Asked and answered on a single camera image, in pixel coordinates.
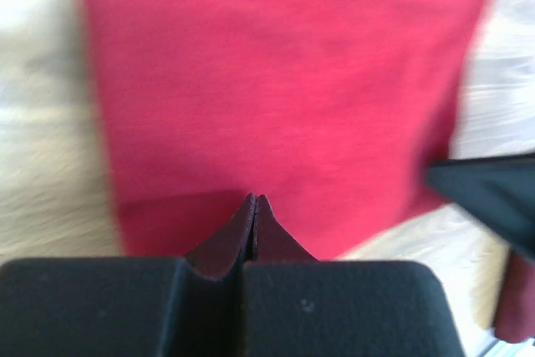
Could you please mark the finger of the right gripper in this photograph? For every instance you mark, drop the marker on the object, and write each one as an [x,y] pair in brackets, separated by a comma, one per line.
[498,191]

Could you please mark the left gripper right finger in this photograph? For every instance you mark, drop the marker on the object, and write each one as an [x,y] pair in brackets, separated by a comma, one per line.
[294,305]

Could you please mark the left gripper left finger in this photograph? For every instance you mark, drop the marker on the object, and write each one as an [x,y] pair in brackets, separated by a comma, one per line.
[174,306]

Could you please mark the red t-shirt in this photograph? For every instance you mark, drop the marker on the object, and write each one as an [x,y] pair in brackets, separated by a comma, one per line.
[332,109]

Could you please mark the folded dark maroon t-shirt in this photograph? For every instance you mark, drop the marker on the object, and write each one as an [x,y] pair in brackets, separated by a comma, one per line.
[514,317]

